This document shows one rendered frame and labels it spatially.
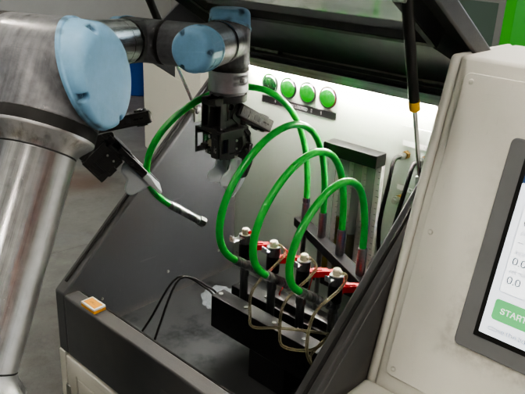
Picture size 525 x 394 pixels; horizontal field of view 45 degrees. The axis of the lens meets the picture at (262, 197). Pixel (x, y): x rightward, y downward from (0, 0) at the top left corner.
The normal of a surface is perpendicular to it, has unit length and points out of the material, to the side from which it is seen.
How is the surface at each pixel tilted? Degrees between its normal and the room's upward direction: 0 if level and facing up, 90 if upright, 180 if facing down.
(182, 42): 90
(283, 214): 90
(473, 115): 76
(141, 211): 90
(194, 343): 0
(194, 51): 90
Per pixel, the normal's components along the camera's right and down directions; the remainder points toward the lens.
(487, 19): -0.83, 0.18
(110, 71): 0.96, 0.04
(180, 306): 0.04, -0.93
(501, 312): -0.65, 0.02
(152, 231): 0.73, 0.29
